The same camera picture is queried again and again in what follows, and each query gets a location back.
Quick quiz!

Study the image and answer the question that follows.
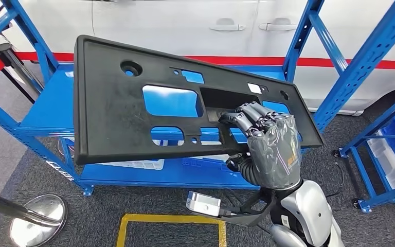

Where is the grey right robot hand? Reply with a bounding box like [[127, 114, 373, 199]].
[[218, 101, 303, 191]]

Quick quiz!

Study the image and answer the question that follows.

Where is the black plastic plate bracket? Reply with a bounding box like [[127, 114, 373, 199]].
[[74, 34, 324, 166]]

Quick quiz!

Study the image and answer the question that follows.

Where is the blue metal shelf rack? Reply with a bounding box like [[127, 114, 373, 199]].
[[0, 0, 395, 197]]

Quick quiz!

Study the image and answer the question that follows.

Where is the blue wheeled rack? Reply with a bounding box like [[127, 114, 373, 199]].
[[333, 86, 395, 214]]

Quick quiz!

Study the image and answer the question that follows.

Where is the long red barrier belt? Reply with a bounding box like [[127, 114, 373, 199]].
[[15, 51, 395, 71]]

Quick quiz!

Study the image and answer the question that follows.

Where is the yellow floor tape square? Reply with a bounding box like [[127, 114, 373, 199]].
[[115, 214, 227, 247]]

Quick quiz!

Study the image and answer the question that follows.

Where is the white car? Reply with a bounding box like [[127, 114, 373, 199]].
[[0, 0, 395, 117]]

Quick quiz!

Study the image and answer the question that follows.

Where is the black floor cable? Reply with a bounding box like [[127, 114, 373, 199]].
[[326, 160, 345, 199]]

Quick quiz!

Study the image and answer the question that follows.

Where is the black camera bracket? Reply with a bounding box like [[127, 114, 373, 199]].
[[189, 189, 277, 228]]

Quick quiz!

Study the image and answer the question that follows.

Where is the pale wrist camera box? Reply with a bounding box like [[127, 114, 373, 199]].
[[186, 191, 222, 218]]

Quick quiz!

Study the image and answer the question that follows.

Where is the white car door handle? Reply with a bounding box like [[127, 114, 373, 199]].
[[209, 17, 246, 32], [259, 17, 298, 32]]

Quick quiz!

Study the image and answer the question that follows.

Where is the black-topped stanchion post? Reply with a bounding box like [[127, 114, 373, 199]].
[[0, 43, 45, 95]]

